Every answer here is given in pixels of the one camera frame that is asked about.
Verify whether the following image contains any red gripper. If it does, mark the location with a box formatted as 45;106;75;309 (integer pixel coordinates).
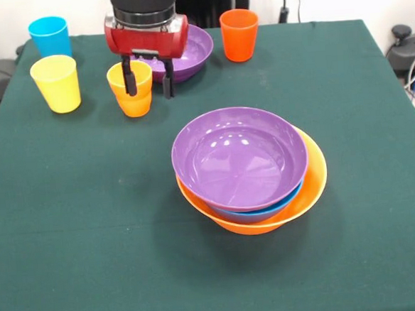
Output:
103;7;195;104

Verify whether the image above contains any orange cup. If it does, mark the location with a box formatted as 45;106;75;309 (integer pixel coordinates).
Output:
106;58;156;119

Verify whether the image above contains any purple bowl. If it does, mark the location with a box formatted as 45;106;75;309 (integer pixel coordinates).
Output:
167;101;312;217
126;21;217;87

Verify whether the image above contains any large blue bowl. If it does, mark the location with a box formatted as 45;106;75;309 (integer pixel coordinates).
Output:
205;180;308;227

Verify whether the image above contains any yellow cup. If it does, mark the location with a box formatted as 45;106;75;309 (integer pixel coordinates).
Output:
28;53;82;116

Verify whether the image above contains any red cup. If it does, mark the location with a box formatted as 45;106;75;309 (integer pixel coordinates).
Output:
218;7;263;64

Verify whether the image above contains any blue cup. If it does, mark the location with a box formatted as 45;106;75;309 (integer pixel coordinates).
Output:
26;14;73;61

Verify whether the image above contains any large orange bowl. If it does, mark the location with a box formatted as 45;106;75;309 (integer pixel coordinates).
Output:
173;124;333;241

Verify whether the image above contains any dark green tablecloth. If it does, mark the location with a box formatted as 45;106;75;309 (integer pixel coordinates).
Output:
0;11;415;311

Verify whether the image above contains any black floor base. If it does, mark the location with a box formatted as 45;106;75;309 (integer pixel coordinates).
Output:
383;23;415;80

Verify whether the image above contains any black cable with plug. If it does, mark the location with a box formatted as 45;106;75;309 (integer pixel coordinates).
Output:
276;0;304;25

